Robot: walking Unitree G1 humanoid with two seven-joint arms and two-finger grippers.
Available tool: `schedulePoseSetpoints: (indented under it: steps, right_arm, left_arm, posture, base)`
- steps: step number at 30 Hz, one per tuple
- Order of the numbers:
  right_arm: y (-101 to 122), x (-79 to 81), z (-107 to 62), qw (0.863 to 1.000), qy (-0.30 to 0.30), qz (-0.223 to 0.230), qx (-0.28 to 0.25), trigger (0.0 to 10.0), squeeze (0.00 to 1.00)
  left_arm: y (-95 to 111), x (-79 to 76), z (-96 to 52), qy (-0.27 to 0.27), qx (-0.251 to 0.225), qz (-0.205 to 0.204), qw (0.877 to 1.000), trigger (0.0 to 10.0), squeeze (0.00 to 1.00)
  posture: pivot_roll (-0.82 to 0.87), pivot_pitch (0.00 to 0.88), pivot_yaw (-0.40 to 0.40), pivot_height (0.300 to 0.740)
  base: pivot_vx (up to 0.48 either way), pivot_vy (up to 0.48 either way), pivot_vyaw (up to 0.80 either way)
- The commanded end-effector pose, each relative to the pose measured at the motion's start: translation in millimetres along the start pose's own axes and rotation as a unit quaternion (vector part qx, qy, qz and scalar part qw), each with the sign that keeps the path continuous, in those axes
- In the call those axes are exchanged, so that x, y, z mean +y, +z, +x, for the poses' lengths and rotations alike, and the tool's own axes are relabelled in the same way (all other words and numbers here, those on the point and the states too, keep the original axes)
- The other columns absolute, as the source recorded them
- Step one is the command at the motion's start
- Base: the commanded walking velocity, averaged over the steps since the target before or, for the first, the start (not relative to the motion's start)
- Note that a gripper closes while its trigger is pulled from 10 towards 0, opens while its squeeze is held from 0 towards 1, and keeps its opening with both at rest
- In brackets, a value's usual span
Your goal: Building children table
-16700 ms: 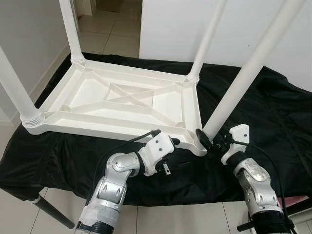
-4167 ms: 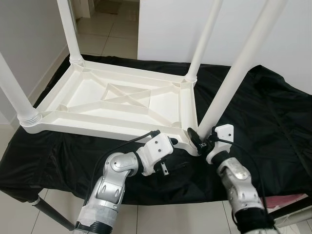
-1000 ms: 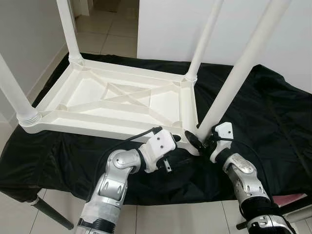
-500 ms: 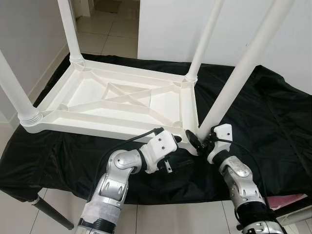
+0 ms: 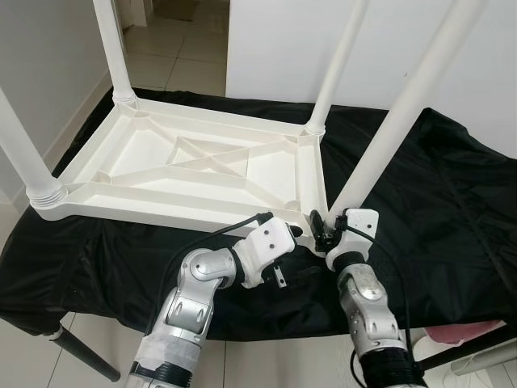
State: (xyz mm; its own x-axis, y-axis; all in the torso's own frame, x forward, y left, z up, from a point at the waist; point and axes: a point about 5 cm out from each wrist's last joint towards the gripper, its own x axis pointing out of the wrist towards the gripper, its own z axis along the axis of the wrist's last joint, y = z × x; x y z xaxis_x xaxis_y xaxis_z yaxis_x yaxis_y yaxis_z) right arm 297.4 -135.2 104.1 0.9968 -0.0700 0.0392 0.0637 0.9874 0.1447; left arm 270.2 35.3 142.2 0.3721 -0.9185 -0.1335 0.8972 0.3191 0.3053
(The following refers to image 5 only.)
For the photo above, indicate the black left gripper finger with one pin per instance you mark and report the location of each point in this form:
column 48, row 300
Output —
column 296, row 232

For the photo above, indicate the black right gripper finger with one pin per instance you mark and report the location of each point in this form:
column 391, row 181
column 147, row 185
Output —
column 317, row 225

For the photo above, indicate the white plastic children table top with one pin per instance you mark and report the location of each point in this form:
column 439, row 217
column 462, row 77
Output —
column 271, row 166

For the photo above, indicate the white plastic table leg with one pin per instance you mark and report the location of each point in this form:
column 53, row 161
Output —
column 113, row 48
column 339, row 65
column 404, row 113
column 24, row 153

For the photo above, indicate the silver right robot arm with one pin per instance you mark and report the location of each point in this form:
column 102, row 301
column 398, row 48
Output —
column 367, row 311

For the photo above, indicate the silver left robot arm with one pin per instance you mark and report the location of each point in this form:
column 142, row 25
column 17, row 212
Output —
column 194, row 299

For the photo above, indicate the black shiny table cloth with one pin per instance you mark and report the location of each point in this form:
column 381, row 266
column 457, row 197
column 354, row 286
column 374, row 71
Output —
column 452, row 259

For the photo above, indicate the pink cloth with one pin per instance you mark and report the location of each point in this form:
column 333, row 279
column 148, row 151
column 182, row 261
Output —
column 464, row 331

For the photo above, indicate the black metal table leg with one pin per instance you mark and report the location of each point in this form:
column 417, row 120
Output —
column 85, row 356
column 468, row 352

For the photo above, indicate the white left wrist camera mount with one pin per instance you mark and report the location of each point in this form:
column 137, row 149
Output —
column 266, row 246

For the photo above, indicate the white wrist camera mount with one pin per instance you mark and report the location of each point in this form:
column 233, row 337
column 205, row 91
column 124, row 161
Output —
column 266, row 246
column 361, row 222

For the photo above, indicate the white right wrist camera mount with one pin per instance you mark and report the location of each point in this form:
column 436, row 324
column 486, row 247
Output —
column 361, row 222

